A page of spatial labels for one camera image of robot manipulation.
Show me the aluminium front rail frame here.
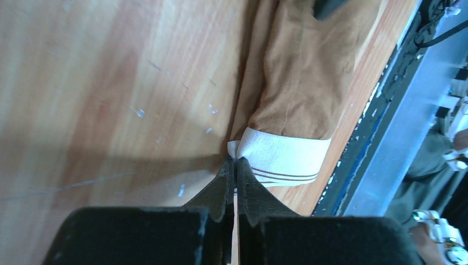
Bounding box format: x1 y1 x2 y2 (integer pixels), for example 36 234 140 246
340 14 468 217

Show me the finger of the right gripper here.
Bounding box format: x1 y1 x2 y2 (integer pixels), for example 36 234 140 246
312 0 347 20

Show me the brown underwear white waistband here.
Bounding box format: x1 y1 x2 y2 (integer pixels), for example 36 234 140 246
227 1 382 187

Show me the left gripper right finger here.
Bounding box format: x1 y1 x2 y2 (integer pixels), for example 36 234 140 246
236 158 422 264

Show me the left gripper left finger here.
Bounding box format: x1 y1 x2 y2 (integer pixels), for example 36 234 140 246
43 157 235 264

